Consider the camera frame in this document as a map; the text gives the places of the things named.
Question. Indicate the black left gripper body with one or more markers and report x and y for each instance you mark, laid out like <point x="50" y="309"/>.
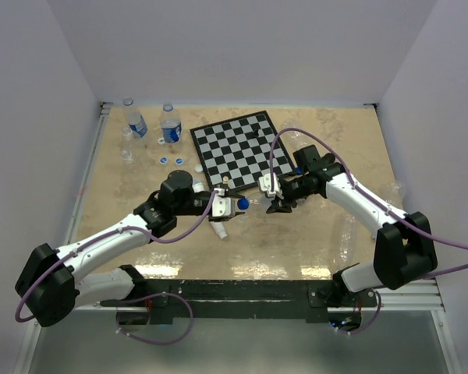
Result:
<point x="196" y="205"/>

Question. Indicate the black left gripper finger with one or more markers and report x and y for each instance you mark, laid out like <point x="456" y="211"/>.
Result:
<point x="229" y="193"/>
<point x="224" y="217"/>

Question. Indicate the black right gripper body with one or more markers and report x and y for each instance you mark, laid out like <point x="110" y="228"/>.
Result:
<point x="295" y="190"/>

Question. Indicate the Pepsi labelled bottle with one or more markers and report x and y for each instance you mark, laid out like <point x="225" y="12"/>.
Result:
<point x="258" y="201"/>

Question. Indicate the blue cap of Pepsi bottle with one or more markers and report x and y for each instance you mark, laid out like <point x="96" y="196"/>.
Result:
<point x="243" y="204"/>

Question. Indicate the clear bottle without label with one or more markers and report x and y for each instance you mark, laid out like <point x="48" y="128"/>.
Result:
<point x="296" y="138"/>

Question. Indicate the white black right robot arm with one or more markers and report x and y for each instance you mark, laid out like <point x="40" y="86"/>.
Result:
<point x="403" y="251"/>

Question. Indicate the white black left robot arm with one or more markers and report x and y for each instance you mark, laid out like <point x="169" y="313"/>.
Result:
<point x="54" y="282"/>

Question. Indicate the clear bottle lying front right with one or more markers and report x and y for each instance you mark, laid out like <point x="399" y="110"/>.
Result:
<point x="346" y="240"/>

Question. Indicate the standing Pepsi bottle right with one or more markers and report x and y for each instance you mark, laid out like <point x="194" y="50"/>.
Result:
<point x="171" y="126"/>

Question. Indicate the standing pepsi bottle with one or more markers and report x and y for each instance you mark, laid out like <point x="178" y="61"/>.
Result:
<point x="171" y="126"/>
<point x="134" y="118"/>

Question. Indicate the clear unlabelled plastic bottle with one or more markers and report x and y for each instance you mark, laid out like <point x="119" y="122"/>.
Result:
<point x="127" y="157"/>

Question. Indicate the crushed clear bottle far right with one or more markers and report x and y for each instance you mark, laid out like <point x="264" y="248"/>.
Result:
<point x="393" y="193"/>

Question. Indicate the standing Pepsi bottle left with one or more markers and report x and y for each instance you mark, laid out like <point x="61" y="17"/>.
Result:
<point x="134" y="118"/>

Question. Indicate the white toy microphone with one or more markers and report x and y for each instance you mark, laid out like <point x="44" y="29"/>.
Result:
<point x="219" y="230"/>

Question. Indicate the black and silver chessboard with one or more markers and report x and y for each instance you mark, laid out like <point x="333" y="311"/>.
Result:
<point x="229" y="148"/>

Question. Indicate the black toy microphone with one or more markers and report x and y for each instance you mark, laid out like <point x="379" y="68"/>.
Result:
<point x="328" y="158"/>

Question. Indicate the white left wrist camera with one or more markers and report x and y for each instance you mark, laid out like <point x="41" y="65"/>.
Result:
<point x="222" y="205"/>

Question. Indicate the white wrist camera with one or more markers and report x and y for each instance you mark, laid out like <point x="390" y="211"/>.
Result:
<point x="269" y="185"/>
<point x="222" y="205"/>

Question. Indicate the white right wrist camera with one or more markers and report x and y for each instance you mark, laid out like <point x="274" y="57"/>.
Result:
<point x="269" y="185"/>

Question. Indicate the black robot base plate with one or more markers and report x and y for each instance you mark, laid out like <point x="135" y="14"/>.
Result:
<point x="308" y="300"/>

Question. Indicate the small clear bottle near wall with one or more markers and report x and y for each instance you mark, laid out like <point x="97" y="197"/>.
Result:
<point x="127" y="138"/>

